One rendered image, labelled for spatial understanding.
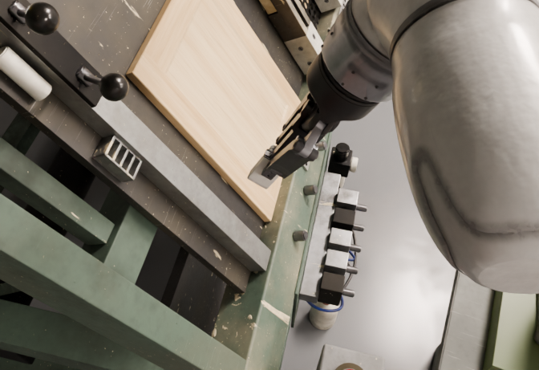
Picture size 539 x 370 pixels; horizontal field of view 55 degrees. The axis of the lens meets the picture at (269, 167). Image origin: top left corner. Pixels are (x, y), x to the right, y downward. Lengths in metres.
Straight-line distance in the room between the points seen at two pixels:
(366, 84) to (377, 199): 1.88
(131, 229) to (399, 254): 1.46
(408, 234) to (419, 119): 1.97
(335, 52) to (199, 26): 0.68
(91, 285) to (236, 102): 0.55
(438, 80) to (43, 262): 0.57
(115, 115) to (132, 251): 0.25
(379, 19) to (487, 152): 0.15
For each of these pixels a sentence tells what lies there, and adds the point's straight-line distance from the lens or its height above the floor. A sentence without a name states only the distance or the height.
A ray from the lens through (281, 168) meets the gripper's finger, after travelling 0.57.
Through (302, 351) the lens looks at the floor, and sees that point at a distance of 2.02.
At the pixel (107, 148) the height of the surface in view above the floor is 1.30.
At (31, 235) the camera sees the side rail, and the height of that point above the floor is 1.36.
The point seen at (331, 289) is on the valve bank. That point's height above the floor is 0.77.
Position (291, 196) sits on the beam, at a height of 0.90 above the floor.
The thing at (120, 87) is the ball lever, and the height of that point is 1.45.
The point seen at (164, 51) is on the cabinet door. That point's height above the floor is 1.28.
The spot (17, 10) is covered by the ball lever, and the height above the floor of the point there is 1.51.
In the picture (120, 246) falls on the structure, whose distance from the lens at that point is 0.93.
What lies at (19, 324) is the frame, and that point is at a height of 0.79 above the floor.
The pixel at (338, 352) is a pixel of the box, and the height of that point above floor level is 0.93.
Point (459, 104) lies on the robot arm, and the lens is 0.30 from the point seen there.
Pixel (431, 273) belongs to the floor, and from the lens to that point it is 2.22.
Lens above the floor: 1.95
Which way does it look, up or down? 55 degrees down
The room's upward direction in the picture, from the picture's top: straight up
